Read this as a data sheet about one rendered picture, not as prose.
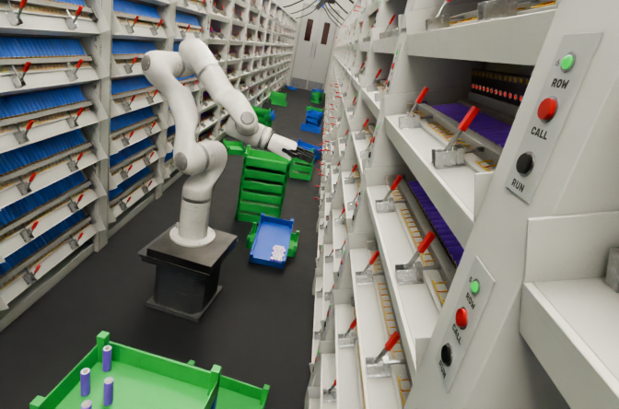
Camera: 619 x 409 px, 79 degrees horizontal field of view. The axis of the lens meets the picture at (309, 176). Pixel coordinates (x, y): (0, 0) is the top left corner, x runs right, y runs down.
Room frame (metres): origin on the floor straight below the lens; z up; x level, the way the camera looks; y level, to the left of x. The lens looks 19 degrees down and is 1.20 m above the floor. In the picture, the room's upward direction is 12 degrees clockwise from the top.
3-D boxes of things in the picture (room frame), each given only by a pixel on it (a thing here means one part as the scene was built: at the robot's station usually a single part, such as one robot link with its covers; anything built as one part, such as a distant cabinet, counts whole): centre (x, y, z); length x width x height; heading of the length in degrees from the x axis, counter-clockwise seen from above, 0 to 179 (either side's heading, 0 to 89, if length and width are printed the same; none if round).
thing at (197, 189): (1.45, 0.43, 0.63); 0.19 x 0.12 x 0.24; 154
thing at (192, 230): (1.42, 0.45, 0.42); 0.19 x 0.19 x 0.18
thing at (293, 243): (2.05, 0.14, 0.04); 0.30 x 0.20 x 0.08; 91
